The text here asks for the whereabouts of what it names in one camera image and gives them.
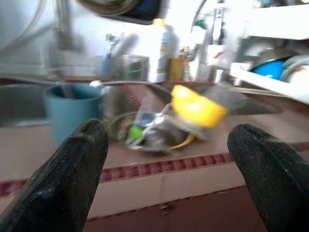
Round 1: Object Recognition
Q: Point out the hanging steel pan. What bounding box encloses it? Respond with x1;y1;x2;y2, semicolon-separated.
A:
77;0;136;16

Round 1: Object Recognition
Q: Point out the white stick with green tip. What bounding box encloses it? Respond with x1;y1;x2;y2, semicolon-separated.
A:
126;98;155;145

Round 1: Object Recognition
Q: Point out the plain white plastic stick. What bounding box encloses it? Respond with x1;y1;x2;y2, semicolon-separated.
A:
140;103;172;143

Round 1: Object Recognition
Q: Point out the round steel bowl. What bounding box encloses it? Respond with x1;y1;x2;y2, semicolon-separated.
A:
110;112;194;153

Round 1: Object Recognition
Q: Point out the white bottle with green cap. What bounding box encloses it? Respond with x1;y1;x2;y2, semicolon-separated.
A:
190;19;208;63

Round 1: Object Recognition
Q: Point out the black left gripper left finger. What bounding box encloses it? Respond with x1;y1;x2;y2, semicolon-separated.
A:
0;118;109;232

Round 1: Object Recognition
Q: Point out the white plate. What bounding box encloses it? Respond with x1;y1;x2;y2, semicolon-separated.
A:
281;55;309;83

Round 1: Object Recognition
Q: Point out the dark red cabinet door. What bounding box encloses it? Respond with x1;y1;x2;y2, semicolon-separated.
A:
164;185;267;232
82;193;167;232

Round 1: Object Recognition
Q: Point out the white hose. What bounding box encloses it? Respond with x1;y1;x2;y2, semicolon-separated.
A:
0;0;49;55

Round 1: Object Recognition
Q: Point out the chrome sink faucet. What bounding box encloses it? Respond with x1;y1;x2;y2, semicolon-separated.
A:
190;0;227;83

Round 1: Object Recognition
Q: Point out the clear toothbrush cup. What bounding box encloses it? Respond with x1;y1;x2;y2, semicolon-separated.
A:
96;55;116;80

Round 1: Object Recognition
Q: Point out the blue bowl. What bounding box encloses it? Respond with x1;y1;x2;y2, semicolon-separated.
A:
251;60;285;80

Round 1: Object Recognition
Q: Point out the white bottle with yellow cap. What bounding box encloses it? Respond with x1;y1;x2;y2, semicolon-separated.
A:
152;18;174;84

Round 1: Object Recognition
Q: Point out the blue plastic mug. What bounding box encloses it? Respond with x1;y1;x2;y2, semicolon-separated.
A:
43;83;104;148

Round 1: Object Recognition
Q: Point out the steel bowl in rack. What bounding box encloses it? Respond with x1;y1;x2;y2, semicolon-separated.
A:
253;47;297;71

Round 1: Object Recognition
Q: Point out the yellow scouring pad block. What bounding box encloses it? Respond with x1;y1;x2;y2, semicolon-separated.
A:
169;58;185;82

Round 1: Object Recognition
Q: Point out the steel wall tap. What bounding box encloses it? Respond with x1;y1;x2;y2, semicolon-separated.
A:
54;0;80;51

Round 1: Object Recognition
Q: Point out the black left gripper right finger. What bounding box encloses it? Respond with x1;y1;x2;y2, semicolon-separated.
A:
227;123;309;232

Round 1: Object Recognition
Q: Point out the yellow plastic funnel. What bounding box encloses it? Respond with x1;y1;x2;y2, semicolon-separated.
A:
170;84;229;141

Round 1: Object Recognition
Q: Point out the hanging black tray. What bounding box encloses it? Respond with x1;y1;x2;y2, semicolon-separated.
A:
96;0;162;25

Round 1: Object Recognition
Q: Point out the clear plastic tub with handle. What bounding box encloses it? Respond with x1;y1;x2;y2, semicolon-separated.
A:
120;55;149;82

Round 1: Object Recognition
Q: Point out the white dish rack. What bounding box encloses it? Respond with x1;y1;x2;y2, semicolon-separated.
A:
229;4;309;104

